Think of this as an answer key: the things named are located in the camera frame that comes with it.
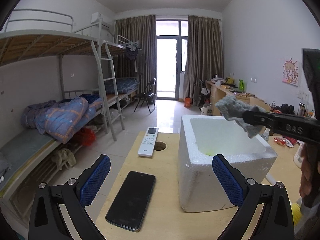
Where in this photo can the yellow spiky ball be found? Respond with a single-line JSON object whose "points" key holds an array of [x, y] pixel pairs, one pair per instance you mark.
{"points": [[296, 213]]}

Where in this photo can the black smartphone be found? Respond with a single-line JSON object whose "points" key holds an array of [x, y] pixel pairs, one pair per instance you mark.
{"points": [[130, 204]]}

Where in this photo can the far folded blue bedding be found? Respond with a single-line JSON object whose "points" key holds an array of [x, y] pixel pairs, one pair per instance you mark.
{"points": [[124, 85]]}

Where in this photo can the right brown curtain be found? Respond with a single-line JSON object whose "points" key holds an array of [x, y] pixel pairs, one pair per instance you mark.
{"points": [[204, 52]]}

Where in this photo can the right hand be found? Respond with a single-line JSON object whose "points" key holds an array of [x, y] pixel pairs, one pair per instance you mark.
{"points": [[305, 181]]}

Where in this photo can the brown curtain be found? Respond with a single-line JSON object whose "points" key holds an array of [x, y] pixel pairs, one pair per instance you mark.
{"points": [[204, 52], [140, 57]]}

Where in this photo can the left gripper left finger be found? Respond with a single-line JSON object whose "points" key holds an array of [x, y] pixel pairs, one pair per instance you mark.
{"points": [[46, 219]]}

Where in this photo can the white air conditioner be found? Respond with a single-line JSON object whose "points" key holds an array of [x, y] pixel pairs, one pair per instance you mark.
{"points": [[98, 17]]}

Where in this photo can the blue plaid quilt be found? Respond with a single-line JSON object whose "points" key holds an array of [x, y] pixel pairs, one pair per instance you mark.
{"points": [[61, 119]]}

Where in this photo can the metal bunk bed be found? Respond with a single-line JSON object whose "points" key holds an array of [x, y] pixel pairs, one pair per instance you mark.
{"points": [[21, 45]]}

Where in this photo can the black folding chair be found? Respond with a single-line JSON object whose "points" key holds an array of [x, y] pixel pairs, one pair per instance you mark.
{"points": [[146, 95]]}

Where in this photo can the red snack packet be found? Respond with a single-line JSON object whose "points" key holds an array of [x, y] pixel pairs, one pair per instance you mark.
{"points": [[285, 141]]}

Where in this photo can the white remote control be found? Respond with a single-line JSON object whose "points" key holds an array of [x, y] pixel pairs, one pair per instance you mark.
{"points": [[148, 143]]}

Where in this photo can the glass balcony door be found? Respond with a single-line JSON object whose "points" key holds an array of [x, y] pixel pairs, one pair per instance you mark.
{"points": [[172, 45]]}

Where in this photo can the grey soft cloth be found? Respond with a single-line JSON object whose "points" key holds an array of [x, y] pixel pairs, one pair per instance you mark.
{"points": [[232, 109]]}

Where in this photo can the green bag on desk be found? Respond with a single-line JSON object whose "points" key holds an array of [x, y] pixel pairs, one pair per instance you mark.
{"points": [[241, 85]]}

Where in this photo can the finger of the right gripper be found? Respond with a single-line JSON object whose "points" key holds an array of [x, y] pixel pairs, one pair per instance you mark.
{"points": [[259, 119]]}

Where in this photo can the orange bag on floor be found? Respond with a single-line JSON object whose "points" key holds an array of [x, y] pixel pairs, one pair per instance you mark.
{"points": [[187, 102]]}

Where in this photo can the left brown curtain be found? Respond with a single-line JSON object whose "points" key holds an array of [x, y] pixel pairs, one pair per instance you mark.
{"points": [[140, 57]]}

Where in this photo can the wooden desk with drawers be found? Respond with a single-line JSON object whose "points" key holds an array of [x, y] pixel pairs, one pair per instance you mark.
{"points": [[219, 92]]}

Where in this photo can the white foam box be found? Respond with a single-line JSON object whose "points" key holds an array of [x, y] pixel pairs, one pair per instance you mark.
{"points": [[209, 147]]}

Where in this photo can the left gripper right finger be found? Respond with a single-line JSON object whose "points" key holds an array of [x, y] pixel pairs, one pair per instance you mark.
{"points": [[275, 221]]}

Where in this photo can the white thermos kettle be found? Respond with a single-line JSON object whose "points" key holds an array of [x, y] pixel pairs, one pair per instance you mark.
{"points": [[204, 109]]}

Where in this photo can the cartoon girl poster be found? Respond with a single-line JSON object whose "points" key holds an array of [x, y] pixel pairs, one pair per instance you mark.
{"points": [[291, 72]]}

